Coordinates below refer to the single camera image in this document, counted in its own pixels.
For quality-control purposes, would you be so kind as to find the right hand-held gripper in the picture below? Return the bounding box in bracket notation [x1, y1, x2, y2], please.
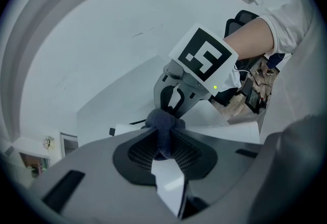
[153, 23, 240, 119]

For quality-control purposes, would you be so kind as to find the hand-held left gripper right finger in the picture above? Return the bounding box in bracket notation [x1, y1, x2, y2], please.
[169, 128, 267, 216]

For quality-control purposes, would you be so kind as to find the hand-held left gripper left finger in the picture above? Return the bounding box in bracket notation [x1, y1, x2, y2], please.
[28, 128, 177, 224]

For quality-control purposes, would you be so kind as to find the dark blue cloth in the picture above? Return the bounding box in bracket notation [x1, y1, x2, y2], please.
[145, 108, 186, 161]

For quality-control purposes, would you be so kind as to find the person's right forearm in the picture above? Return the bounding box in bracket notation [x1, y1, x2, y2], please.
[223, 16, 275, 61]

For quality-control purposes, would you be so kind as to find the white flower pot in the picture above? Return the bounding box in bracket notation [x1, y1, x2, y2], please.
[42, 135, 56, 150]

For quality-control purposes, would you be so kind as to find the white crumpled cloth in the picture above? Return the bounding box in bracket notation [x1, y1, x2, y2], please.
[220, 64, 242, 90]

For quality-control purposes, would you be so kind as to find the black electronic box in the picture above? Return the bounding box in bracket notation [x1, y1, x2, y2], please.
[241, 78, 268, 114]

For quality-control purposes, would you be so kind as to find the black office chair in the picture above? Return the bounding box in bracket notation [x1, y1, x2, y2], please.
[224, 10, 260, 39]

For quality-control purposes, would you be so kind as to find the person's cream clothing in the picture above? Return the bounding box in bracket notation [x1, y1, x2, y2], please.
[255, 0, 327, 224]

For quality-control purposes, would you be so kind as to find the right hand-held gripper camera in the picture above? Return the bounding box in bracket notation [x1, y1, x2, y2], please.
[165, 62, 205, 91]

